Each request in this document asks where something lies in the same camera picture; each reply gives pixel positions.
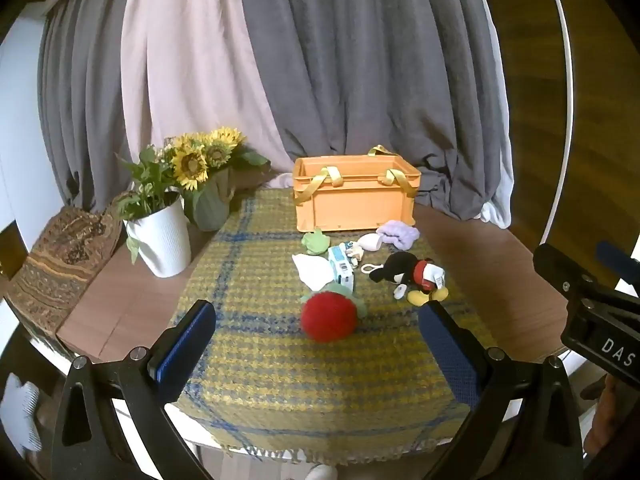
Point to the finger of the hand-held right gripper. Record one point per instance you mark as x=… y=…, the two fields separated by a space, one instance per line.
x=565 y=267
x=617 y=257

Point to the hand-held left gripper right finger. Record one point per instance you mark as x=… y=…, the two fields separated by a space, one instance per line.
x=445 y=350

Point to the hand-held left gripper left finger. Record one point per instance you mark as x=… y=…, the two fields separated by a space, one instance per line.
x=187 y=345

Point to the black mouse plush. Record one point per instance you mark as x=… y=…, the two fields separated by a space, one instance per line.
x=400 y=267

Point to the red ball plush green leaves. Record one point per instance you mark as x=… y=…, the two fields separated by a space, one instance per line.
x=327 y=317

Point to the purple fluffy plush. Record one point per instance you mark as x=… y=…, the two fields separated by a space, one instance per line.
x=398 y=235

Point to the small white figure plush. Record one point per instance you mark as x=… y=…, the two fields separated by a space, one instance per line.
x=356 y=252

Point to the white and teal vehicle plush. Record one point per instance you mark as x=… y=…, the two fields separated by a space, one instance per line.
x=341 y=265

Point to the white cloth plush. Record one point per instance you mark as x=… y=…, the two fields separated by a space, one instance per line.
x=312 y=272

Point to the green frog plush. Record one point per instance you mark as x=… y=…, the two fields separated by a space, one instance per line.
x=315 y=241

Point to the person's right forearm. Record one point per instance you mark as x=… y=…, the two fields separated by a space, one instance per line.
x=612 y=410

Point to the yellow and blue plaid cloth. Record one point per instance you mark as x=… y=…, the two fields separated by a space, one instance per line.
x=280 y=375

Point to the pale green ribbed pot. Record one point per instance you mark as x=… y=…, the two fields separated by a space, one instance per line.
x=210 y=207

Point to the brown patterned cushion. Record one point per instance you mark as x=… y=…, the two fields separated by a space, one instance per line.
x=60 y=265

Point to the green leafy plant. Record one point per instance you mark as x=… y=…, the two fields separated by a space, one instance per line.
x=147 y=180

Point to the white fluffy item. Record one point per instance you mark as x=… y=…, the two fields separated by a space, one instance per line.
x=22 y=410

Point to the sunflower bouquet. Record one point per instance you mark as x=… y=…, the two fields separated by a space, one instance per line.
x=192 y=162

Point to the white hoop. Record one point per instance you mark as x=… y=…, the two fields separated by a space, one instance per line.
x=566 y=60

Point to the pale pink curtain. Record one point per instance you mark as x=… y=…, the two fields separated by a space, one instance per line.
x=200 y=60

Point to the grey curtain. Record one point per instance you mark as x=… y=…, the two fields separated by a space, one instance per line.
x=350 y=60

